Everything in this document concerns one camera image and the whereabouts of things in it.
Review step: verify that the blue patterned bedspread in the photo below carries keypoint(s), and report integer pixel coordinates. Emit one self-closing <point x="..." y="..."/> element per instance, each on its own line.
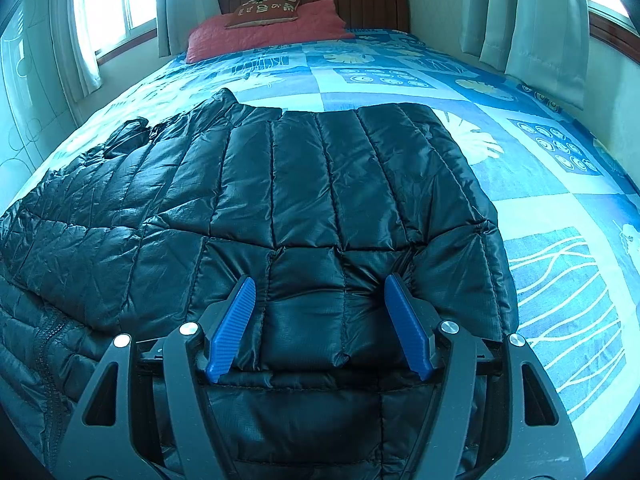
<point x="550" y="260"/>

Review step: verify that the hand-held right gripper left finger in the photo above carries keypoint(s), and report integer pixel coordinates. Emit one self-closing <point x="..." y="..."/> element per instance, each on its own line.
<point x="232" y="330"/>

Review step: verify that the red pillow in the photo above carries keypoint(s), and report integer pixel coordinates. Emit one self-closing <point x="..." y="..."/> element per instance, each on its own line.
<point x="260" y="42"/>

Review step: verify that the window with wooden sill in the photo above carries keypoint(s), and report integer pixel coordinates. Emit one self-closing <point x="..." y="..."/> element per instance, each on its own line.
<point x="607" y="20"/>
<point x="117" y="0"/>

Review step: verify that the brown printed cushion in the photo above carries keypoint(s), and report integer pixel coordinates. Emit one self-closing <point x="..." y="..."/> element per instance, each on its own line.
<point x="260" y="12"/>

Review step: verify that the black puffer jacket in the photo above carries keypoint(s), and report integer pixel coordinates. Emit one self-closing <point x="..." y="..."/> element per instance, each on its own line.
<point x="300" y="185"/>

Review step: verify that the white curtain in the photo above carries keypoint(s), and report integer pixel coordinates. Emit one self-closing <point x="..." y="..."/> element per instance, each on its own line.
<point x="182" y="5"/>
<point x="545" y="20"/>
<point x="80" y="50"/>

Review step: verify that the wooden headboard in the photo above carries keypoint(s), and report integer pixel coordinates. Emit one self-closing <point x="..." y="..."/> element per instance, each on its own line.
<point x="370" y="7"/>

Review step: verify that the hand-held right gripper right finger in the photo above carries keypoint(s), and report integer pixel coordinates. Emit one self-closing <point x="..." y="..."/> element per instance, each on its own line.
<point x="407" y="330"/>

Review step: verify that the wardrobe with frosted glass door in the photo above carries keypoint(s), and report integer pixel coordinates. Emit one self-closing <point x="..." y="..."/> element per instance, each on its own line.
<point x="30" y="85"/>

